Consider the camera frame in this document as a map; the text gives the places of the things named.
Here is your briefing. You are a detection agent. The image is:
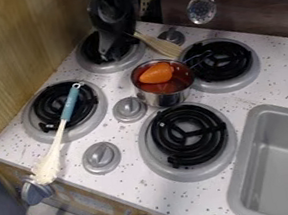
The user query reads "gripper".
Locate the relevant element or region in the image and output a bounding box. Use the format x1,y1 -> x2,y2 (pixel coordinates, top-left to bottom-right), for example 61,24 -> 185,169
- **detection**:
91,22 -> 143,66

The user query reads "wooden spatula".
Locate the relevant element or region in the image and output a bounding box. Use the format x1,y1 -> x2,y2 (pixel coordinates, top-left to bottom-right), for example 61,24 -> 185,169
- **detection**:
130,24 -> 186,65

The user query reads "orange toy carrot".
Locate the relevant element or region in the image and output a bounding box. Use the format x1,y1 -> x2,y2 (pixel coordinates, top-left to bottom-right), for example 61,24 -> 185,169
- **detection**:
135,60 -> 179,87

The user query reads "silver pot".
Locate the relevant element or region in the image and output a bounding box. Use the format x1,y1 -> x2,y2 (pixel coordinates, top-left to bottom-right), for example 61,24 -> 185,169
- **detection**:
126,48 -> 221,113

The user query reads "toy stove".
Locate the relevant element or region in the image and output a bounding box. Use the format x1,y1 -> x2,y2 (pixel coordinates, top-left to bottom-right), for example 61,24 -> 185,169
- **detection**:
8,4 -> 277,206

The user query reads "toy sink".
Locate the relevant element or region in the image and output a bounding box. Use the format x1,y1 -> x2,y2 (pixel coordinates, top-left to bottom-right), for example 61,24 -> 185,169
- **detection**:
213,100 -> 288,215

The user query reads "blue-handled cream cooking stick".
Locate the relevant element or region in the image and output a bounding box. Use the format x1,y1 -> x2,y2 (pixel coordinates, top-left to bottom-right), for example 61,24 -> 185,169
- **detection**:
17,81 -> 97,188

